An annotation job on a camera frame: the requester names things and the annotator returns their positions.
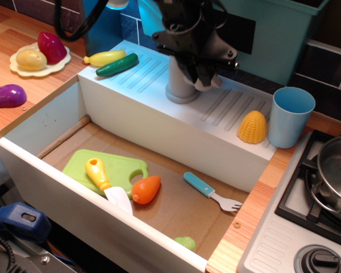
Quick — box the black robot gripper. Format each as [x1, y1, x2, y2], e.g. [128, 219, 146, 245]
[152, 1, 239, 87]

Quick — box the grey toy faucet with lever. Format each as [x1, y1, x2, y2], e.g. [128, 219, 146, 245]
[165, 56, 223, 104]

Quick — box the white toy sink unit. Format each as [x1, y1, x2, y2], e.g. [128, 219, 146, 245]
[0, 42, 276, 272]

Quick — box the yellow toy corn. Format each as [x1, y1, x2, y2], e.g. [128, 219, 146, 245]
[237, 110, 267, 144]

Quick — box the green toy cucumber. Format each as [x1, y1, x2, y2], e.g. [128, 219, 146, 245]
[95, 53, 139, 77]

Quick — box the teal plastic bin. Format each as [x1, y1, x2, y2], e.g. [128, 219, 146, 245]
[136, 0, 330, 86]

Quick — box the yellow toy squash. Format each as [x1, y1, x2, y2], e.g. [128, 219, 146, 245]
[83, 50, 127, 67]

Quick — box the light blue plastic cup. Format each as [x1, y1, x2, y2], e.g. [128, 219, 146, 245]
[268, 87, 315, 148]

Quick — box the green toy cutting board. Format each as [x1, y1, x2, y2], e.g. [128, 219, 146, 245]
[63, 149, 149, 199]

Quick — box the orange toy carrot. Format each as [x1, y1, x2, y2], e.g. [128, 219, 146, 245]
[131, 175, 161, 205]

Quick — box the red toy pepper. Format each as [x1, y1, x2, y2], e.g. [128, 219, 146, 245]
[37, 32, 67, 65]

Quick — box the cream scalloped plate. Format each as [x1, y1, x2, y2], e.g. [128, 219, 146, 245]
[10, 42, 71, 77]

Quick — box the brown cardboard sheet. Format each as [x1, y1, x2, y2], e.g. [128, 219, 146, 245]
[36, 117, 236, 259]

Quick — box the yellow toy potato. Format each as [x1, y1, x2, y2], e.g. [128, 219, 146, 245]
[15, 49, 47, 71]

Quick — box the black stove grate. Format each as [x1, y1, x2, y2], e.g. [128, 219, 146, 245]
[275, 130, 341, 245]

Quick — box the light green toy vegetable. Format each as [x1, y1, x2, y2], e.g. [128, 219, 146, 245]
[173, 237, 196, 251]

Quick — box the steel cooking pot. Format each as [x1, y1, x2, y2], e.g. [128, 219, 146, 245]
[311, 136, 341, 214]

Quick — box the purple toy eggplant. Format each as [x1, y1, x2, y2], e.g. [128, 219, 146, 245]
[0, 84, 27, 108]

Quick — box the grey toy stove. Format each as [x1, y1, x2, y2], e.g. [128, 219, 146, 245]
[237, 133, 341, 272]

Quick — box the black stove knob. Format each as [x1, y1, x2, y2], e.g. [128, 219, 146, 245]
[294, 245, 341, 273]

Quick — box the blue plastic clamp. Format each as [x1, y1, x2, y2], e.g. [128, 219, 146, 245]
[0, 202, 52, 243]

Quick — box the blue handled toy fork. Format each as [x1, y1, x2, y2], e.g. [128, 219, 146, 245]
[183, 172, 243, 212]

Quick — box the yellow handled toy knife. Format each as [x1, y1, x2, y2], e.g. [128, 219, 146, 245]
[85, 158, 133, 215]

